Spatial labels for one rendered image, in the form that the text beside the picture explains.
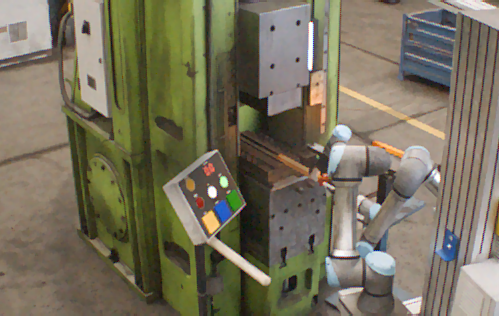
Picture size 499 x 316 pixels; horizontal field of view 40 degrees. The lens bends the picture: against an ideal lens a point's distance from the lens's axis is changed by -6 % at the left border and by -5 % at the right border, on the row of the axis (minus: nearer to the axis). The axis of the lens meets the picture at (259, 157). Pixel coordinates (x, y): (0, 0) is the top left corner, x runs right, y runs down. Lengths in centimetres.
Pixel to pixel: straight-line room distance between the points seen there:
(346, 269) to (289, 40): 112
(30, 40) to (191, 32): 543
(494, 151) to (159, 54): 183
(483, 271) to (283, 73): 141
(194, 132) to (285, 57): 53
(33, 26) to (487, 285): 684
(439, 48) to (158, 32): 422
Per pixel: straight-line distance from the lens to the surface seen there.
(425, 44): 731
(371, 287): 275
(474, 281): 237
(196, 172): 302
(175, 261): 393
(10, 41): 834
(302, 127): 372
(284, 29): 324
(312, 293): 402
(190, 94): 323
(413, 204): 388
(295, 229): 365
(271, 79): 326
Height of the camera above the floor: 259
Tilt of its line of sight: 27 degrees down
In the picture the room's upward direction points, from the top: straight up
